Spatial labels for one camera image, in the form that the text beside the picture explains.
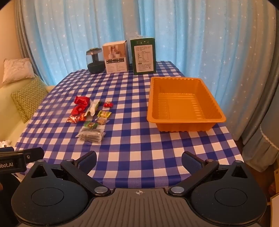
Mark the red snack packet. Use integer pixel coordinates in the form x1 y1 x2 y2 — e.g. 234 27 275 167
74 96 90 105
73 104 87 115

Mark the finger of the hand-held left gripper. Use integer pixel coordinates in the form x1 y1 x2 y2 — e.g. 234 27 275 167
13 147 45 164

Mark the white cardboard box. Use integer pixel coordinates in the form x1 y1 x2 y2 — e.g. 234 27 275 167
102 41 129 74

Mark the dark glass jar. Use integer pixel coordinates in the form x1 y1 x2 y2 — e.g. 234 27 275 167
86 47 104 74

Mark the blue white checkered tablecloth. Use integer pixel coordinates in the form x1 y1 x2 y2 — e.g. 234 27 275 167
14 61 243 191

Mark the grey lace-trimmed curtain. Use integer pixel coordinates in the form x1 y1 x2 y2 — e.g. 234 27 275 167
248 105 279 173

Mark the white cushion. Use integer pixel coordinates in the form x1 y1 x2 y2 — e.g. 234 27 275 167
2 58 35 85

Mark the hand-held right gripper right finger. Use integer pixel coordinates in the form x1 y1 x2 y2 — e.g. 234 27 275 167
168 151 251 196

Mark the green cardboard box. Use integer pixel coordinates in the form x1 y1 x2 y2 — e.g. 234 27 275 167
129 36 157 76

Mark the green zigzag cushion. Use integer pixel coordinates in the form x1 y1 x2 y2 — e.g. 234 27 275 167
11 76 49 124

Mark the cream sofa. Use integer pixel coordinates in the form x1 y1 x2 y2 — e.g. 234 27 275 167
0 84 56 147

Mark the grey snack packet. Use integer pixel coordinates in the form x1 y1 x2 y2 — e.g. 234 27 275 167
79 127 104 135
75 132 106 143

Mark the white green snack packet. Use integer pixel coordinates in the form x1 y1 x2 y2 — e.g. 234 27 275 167
85 100 100 117

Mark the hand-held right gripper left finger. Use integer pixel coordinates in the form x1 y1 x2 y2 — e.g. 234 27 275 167
26 151 111 196

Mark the orange plastic tray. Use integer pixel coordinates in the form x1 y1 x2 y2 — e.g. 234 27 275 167
147 76 227 132

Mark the blue star-print curtain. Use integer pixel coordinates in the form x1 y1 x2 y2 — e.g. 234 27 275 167
21 0 274 137

